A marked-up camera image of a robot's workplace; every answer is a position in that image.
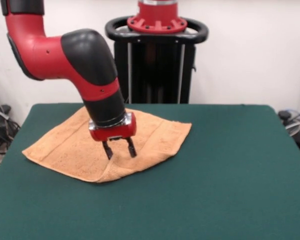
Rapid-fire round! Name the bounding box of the tan terry towel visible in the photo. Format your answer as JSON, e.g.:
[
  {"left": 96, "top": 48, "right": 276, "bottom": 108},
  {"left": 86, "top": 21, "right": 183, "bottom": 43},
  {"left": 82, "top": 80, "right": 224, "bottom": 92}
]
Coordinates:
[{"left": 21, "top": 107, "right": 193, "bottom": 184}]

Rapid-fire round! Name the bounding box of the dark green table cloth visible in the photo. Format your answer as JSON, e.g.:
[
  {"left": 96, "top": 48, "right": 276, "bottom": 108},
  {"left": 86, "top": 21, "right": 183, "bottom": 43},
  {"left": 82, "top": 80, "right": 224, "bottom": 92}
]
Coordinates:
[{"left": 0, "top": 103, "right": 300, "bottom": 240}]

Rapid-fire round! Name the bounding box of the black cable bundle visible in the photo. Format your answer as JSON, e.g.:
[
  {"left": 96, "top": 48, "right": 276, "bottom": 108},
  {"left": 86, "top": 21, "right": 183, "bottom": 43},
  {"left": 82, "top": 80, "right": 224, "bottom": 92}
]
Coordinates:
[{"left": 0, "top": 107, "right": 21, "bottom": 154}]

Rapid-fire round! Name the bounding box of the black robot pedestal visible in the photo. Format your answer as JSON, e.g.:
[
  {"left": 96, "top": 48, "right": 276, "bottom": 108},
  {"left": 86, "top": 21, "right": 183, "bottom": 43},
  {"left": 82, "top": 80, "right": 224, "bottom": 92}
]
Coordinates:
[{"left": 104, "top": 16, "right": 210, "bottom": 105}]

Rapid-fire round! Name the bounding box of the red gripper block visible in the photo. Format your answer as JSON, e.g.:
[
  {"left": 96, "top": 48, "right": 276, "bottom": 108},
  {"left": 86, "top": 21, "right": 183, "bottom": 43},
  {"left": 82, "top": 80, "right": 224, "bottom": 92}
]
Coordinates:
[{"left": 89, "top": 112, "right": 138, "bottom": 160}]

